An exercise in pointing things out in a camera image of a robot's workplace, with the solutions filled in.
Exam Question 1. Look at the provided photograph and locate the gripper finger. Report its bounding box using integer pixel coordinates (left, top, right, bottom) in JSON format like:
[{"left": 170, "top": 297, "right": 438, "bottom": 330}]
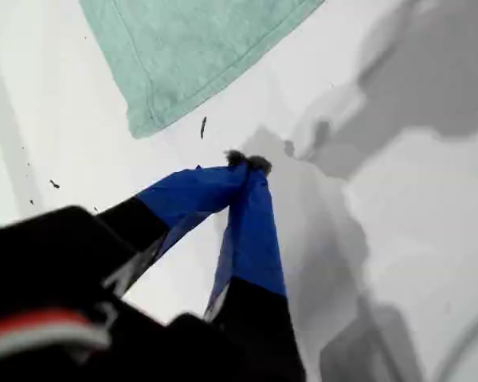
[
  {"left": 202, "top": 155, "right": 307, "bottom": 382},
  {"left": 94, "top": 149, "right": 249, "bottom": 256}
]

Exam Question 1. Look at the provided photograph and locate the pale green T-shirt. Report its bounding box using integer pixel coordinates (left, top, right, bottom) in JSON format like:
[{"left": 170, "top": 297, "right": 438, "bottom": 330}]
[{"left": 78, "top": 0, "right": 326, "bottom": 139}]

